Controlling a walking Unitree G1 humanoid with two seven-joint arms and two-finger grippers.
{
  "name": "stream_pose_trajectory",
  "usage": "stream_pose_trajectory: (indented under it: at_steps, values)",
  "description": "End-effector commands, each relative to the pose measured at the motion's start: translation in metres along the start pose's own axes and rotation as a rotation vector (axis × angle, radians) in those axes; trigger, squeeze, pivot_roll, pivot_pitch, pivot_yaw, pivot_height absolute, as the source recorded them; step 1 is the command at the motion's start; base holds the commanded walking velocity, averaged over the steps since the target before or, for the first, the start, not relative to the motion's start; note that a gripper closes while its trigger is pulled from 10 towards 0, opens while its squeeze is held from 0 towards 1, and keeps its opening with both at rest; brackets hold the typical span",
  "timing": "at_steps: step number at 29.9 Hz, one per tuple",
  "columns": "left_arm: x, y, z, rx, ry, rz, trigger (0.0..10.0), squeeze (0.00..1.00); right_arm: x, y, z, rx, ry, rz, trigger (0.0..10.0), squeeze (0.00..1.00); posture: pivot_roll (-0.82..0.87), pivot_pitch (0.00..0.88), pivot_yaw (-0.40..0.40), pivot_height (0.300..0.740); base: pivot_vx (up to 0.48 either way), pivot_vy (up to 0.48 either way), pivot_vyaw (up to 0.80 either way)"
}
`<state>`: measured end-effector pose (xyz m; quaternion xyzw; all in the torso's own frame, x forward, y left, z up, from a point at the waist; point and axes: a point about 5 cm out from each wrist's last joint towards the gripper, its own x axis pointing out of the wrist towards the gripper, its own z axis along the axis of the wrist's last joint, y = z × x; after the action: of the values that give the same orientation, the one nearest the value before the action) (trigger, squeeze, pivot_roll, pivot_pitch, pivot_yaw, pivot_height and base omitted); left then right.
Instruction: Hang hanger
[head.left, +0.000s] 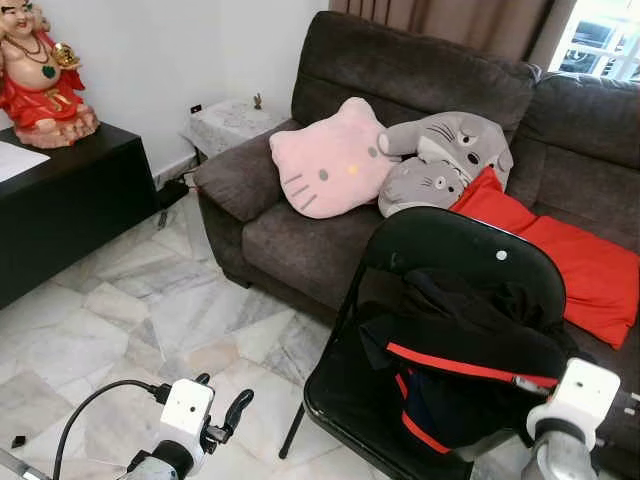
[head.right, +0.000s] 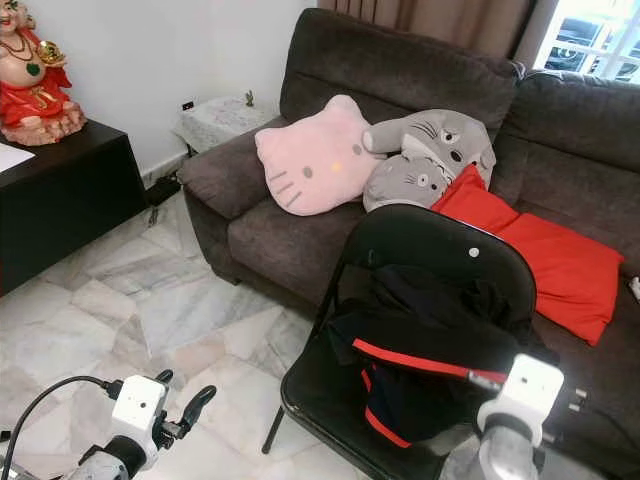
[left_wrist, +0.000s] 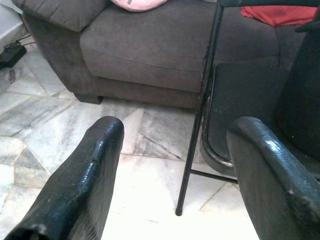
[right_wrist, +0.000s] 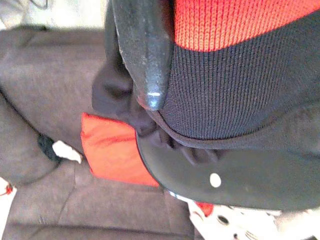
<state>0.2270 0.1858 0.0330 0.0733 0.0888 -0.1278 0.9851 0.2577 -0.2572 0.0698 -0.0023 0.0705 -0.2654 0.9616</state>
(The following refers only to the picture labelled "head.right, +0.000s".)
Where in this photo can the small grey plush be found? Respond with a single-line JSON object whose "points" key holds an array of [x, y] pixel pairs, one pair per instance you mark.
{"points": [[405, 182]]}

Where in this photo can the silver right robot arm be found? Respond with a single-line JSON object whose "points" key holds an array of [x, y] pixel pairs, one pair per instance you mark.
{"points": [[510, 458]]}

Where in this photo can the black power strip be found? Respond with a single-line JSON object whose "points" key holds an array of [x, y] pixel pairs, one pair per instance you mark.
{"points": [[163, 191]]}

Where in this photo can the large grey plush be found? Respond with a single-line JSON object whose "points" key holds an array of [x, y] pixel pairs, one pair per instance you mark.
{"points": [[445, 138]]}

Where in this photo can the red cushion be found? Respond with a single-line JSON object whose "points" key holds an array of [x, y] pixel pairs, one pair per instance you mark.
{"points": [[560, 265]]}

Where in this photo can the small brown figurine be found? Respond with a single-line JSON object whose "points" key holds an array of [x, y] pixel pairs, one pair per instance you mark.
{"points": [[250, 99]]}

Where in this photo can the black jacket red stripes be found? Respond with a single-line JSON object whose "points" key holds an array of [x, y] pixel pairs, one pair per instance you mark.
{"points": [[420, 318]]}

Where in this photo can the black folding chair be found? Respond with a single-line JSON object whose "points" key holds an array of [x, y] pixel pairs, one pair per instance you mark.
{"points": [[430, 238]]}

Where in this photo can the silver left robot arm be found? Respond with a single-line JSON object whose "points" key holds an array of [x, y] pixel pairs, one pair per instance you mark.
{"points": [[115, 465]]}

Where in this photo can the brown curtain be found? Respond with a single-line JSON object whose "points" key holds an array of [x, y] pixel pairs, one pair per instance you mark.
{"points": [[430, 20]]}

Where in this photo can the bright window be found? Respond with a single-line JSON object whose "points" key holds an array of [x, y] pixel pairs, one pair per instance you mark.
{"points": [[590, 40]]}

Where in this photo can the lace covered side table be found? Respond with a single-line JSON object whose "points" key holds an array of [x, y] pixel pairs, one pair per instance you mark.
{"points": [[220, 122]]}

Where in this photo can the pink cat face pillow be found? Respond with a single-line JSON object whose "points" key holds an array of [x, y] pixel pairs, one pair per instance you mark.
{"points": [[315, 158]]}

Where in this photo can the red laughing Buddha statue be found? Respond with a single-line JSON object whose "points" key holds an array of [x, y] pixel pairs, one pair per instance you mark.
{"points": [[35, 90]]}

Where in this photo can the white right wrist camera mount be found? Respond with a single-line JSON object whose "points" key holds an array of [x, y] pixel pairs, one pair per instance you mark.
{"points": [[525, 390]]}

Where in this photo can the dark brown fabric sofa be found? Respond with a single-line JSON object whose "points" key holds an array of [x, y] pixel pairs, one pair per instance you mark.
{"points": [[280, 240]]}

